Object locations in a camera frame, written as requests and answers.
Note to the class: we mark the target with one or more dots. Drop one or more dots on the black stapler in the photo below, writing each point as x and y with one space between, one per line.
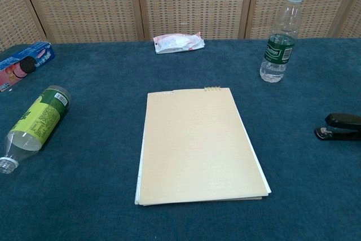
342 128

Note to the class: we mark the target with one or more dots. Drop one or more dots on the tan spiral notebook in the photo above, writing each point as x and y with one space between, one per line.
197 145

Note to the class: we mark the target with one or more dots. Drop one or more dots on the white pink snack packet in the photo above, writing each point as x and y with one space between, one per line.
177 43

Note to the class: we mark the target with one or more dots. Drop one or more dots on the woven rattan folding screen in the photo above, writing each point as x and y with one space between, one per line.
180 4

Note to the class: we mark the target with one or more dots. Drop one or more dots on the clear water bottle green label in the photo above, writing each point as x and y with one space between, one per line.
277 52

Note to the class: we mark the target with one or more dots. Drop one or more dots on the blue table cloth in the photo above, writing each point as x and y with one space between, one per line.
84 167

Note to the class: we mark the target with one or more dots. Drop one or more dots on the empty bottle lime green label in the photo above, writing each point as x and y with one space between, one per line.
39 119

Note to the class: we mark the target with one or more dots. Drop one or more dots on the blue cookie box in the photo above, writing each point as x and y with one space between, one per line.
22 64

